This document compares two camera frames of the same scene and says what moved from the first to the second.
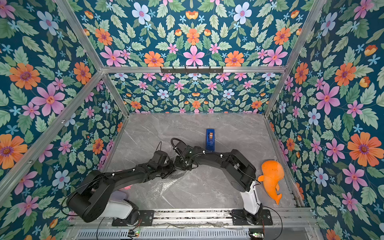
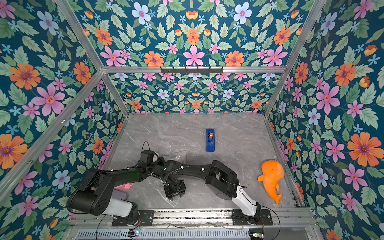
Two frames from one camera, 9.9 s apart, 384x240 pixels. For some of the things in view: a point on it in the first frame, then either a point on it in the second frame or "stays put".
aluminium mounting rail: (281, 218) stays put
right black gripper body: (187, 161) → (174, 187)
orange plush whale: (272, 173) stays put
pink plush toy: (126, 188) stays put
